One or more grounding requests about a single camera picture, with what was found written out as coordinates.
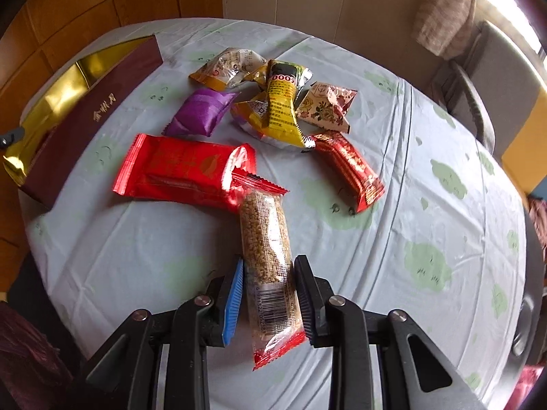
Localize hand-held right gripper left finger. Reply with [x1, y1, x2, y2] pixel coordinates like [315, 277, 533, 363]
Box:
[85, 256, 245, 410]

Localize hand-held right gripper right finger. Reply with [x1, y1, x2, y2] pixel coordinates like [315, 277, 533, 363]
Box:
[294, 255, 483, 410]

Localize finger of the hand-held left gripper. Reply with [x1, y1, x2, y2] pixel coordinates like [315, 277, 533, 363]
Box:
[0, 127, 25, 147]

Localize clear grain bar packet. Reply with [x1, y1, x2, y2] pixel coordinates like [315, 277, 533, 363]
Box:
[231, 170, 309, 371]

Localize maroon gift box gold interior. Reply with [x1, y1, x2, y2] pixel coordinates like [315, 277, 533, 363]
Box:
[2, 34, 164, 212]

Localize dark red bar packet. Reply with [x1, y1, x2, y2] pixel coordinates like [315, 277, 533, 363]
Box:
[308, 130, 386, 214]

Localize large red snack packet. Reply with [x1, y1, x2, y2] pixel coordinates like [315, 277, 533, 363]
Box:
[112, 133, 258, 213]

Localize purple snack packet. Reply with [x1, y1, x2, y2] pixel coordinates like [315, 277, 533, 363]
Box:
[162, 87, 241, 137]

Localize yellow and black snack packet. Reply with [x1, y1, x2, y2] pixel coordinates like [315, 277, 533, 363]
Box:
[263, 60, 317, 150]

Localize pale green-patterned tablecloth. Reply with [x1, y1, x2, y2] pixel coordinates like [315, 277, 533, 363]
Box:
[17, 17, 539, 410]

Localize floral snack packet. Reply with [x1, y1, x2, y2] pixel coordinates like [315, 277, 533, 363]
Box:
[296, 81, 359, 134]

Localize dark red garment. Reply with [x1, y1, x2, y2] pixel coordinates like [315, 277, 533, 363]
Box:
[0, 301, 73, 410]

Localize clear orange snack packet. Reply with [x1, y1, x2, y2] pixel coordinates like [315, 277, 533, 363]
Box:
[189, 47, 268, 91]

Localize grey chair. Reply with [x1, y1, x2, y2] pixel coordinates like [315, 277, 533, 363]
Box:
[431, 21, 547, 154]
[510, 205, 547, 359]

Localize red cloth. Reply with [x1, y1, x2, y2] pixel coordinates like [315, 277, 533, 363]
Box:
[504, 365, 544, 410]

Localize yellow cabinet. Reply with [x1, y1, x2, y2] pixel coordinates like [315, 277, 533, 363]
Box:
[502, 107, 547, 197]

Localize striped beige cushion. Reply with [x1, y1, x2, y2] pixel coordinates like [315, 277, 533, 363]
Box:
[412, 0, 477, 58]

